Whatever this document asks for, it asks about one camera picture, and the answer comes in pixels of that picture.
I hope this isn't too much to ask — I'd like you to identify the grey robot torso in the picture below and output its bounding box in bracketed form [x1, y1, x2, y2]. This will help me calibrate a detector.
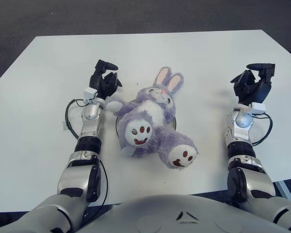
[80, 194, 291, 233]

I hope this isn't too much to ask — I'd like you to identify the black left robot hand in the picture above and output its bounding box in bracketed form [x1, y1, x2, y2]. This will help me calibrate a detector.
[89, 59, 123, 100]

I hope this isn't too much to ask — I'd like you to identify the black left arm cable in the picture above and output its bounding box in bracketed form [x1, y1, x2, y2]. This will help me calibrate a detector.
[62, 98, 109, 207]

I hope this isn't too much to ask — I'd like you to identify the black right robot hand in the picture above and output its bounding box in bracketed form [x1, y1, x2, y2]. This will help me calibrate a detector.
[229, 63, 276, 106]

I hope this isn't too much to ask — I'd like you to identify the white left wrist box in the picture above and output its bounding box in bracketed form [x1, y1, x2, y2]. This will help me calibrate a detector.
[83, 87, 98, 101]

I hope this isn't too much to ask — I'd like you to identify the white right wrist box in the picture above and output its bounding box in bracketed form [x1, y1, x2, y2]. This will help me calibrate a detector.
[251, 102, 266, 115]

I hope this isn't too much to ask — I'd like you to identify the white table leg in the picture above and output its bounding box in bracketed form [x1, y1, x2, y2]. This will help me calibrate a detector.
[274, 181, 291, 203]

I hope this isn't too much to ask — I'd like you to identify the purple plush bunny doll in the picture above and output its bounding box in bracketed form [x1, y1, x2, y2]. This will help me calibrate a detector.
[105, 67, 199, 170]

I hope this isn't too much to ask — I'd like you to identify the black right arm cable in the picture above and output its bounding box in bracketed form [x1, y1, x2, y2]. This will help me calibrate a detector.
[251, 113, 274, 146]

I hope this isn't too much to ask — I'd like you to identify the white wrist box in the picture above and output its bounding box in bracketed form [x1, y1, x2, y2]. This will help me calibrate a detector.
[251, 102, 266, 115]
[83, 87, 98, 101]

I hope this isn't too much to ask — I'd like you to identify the white plate with black rim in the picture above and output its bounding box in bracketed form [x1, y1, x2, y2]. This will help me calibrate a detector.
[115, 116, 178, 146]

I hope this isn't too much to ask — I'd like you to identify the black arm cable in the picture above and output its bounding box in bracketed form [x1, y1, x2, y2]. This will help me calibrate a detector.
[251, 113, 274, 146]
[62, 98, 109, 207]

